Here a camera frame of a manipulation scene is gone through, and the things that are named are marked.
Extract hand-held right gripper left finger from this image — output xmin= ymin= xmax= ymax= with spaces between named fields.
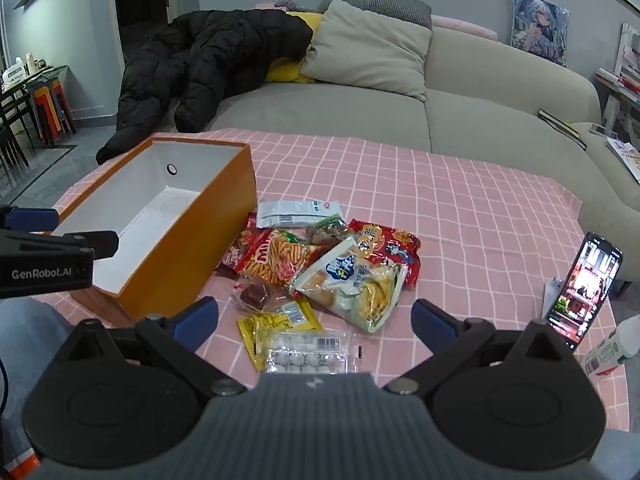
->
xmin=62 ymin=296 xmax=248 ymax=401

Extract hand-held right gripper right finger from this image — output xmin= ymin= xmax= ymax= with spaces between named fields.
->
xmin=382 ymin=298 xmax=583 ymax=398

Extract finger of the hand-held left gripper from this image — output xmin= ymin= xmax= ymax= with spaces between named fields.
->
xmin=0 ymin=205 xmax=60 ymax=233
xmin=0 ymin=230 xmax=120 ymax=262

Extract yellow snack packet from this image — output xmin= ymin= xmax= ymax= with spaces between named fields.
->
xmin=236 ymin=295 xmax=324 ymax=372

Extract clear red date packet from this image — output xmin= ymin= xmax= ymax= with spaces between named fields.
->
xmin=231 ymin=274 xmax=297 ymax=317

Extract brown chocolate bar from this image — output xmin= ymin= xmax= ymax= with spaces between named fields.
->
xmin=215 ymin=212 xmax=258 ymax=277

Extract orange box with white inside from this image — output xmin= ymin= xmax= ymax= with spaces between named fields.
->
xmin=50 ymin=132 xmax=257 ymax=323

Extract red cartoon snack bag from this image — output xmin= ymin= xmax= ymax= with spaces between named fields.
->
xmin=346 ymin=218 xmax=422 ymax=287

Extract clear bread snack packet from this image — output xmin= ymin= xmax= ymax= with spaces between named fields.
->
xmin=291 ymin=237 xmax=407 ymax=334

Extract red and yellow fries bag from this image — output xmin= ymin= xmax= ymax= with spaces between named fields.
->
xmin=235 ymin=227 xmax=327 ymax=297

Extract clear quail egg pack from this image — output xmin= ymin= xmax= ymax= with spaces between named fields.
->
xmin=264 ymin=330 xmax=359 ymax=375

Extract green biscuit packet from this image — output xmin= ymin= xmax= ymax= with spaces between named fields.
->
xmin=304 ymin=214 xmax=347 ymax=247

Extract white and green snack packet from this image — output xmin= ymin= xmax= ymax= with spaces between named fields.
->
xmin=256 ymin=200 xmax=344 ymax=229

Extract black dining chairs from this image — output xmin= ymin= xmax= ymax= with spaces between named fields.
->
xmin=0 ymin=87 xmax=32 ymax=181

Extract stacked coloured stools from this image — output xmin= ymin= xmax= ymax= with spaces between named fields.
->
xmin=27 ymin=79 xmax=77 ymax=145

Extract pink checkered tablecloth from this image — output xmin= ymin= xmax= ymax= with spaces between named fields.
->
xmin=30 ymin=130 xmax=632 ymax=433

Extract dining table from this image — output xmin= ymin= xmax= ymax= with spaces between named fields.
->
xmin=0 ymin=62 xmax=69 ymax=111

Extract white plastic bag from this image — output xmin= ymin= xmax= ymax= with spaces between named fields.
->
xmin=1 ymin=57 xmax=28 ymax=85

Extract smartphone with lit screen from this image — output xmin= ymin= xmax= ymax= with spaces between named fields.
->
xmin=544 ymin=231 xmax=624 ymax=354

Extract white bottle with green label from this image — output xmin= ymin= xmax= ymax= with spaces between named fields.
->
xmin=580 ymin=315 xmax=640 ymax=376

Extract orange flat object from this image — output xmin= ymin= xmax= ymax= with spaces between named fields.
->
xmin=0 ymin=454 xmax=39 ymax=480

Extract beige sofa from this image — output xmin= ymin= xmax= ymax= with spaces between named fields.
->
xmin=170 ymin=25 xmax=640 ymax=273

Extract black puffer jacket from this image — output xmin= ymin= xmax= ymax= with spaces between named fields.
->
xmin=96 ymin=8 xmax=315 ymax=165

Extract dark book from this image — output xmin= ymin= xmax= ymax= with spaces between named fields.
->
xmin=538 ymin=108 xmax=587 ymax=150

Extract white magazine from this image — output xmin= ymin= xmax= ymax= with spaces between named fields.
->
xmin=605 ymin=138 xmax=640 ymax=184

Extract yellow cushion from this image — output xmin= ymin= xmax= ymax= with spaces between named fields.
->
xmin=265 ymin=10 xmax=326 ymax=84

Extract beige cushion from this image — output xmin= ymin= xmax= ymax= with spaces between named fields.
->
xmin=300 ymin=0 xmax=433 ymax=102

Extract pink cushion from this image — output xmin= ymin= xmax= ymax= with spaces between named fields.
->
xmin=431 ymin=15 xmax=499 ymax=44

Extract printed figure pillow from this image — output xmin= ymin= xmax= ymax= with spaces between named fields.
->
xmin=511 ymin=0 xmax=571 ymax=67

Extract grey patterned cushion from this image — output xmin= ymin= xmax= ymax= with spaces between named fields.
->
xmin=317 ymin=0 xmax=433 ymax=31

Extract shelf with books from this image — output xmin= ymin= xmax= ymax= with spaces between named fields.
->
xmin=594 ymin=22 xmax=640 ymax=133

